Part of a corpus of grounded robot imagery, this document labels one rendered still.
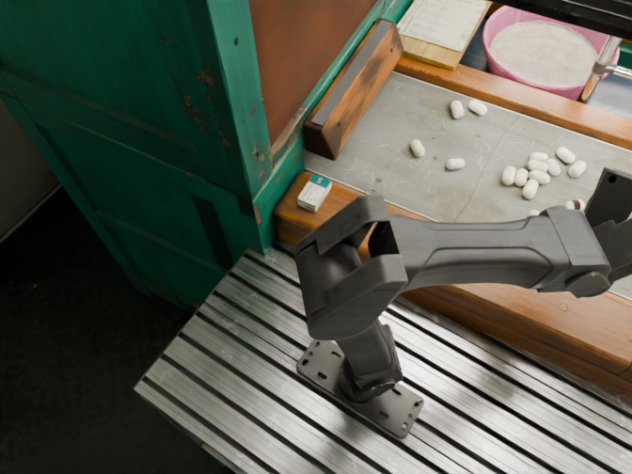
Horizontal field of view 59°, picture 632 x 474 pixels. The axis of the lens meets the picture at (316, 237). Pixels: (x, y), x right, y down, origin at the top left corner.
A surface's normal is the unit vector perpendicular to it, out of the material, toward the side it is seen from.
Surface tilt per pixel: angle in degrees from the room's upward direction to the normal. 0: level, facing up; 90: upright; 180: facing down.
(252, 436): 0
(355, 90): 67
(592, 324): 0
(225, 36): 90
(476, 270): 87
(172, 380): 0
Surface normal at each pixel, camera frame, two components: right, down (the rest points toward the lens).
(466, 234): 0.26, -0.54
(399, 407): -0.03, -0.51
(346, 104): 0.80, 0.16
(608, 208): -0.38, 0.25
